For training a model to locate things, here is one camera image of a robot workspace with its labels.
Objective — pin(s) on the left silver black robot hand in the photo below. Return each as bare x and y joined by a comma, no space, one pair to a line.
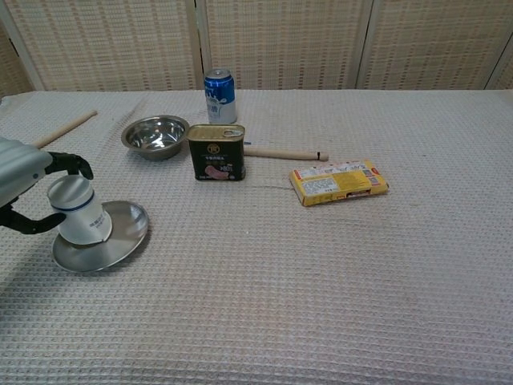
20,172

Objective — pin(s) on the white paper cup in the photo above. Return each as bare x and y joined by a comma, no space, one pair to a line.
78,212

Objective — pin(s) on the steel plate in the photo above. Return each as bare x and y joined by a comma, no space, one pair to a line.
120,236

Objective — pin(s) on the plain wooden stick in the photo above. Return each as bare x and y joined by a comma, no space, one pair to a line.
66,128

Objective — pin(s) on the steel bowl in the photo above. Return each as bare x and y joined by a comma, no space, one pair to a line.
156,138

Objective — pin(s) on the black luncheon meat tin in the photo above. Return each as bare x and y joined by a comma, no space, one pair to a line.
218,154

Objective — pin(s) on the blue white drink can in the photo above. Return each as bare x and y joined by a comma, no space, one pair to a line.
220,100

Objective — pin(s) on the wooden stick with dark band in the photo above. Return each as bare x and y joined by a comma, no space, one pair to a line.
284,152

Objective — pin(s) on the woven bamboo folding screen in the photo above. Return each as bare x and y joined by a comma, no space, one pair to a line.
280,40

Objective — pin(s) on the white waffle tablecloth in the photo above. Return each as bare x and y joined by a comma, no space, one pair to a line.
300,280

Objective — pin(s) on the yellow snack box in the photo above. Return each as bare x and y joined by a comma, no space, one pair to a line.
340,182

